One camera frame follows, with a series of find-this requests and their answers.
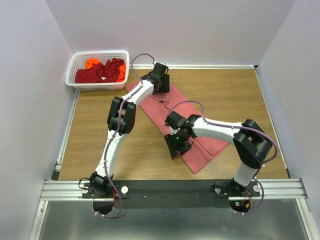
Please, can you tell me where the pink t shirt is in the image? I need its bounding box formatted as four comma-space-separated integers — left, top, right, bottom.
124, 81, 231, 174

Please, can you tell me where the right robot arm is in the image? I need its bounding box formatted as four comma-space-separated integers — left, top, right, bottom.
164, 111, 279, 196

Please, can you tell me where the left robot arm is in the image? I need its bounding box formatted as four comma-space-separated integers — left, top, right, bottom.
89, 62, 170, 196

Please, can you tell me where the dark red t shirt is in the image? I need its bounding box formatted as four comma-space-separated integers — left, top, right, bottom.
75, 57, 125, 84

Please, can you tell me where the orange t shirt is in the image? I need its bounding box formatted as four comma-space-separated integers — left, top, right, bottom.
85, 58, 127, 83

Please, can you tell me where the white plastic laundry basket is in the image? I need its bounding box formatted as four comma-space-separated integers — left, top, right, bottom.
65, 50, 130, 91

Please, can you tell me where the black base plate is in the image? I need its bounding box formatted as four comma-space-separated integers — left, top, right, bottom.
82, 179, 261, 210

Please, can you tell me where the aluminium frame rail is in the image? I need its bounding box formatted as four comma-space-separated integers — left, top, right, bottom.
40, 178, 308, 201

